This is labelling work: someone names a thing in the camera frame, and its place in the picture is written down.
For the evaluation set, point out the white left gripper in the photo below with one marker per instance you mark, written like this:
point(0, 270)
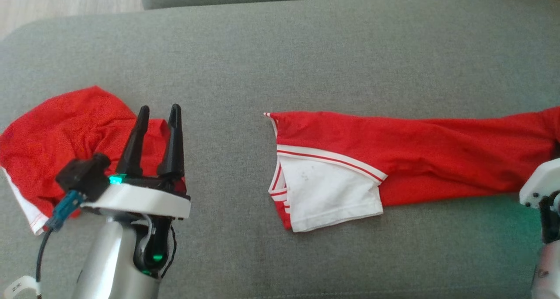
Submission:
point(140, 200)

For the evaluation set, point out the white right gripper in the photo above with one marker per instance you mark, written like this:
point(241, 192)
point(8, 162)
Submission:
point(542, 181)

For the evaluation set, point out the red shorts with white trim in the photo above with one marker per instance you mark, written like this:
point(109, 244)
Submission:
point(65, 128)

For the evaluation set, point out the red white jersey shirt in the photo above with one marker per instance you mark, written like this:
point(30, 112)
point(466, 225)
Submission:
point(437, 159)

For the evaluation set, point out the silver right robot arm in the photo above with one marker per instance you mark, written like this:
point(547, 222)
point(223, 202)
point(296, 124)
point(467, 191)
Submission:
point(549, 264)

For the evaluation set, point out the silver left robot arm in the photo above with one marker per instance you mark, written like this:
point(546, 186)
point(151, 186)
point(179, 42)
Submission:
point(109, 264)

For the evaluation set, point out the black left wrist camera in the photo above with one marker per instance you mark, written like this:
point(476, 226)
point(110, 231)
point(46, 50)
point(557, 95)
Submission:
point(83, 176)

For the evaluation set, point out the blue left camera connector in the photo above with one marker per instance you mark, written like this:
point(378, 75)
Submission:
point(65, 209)

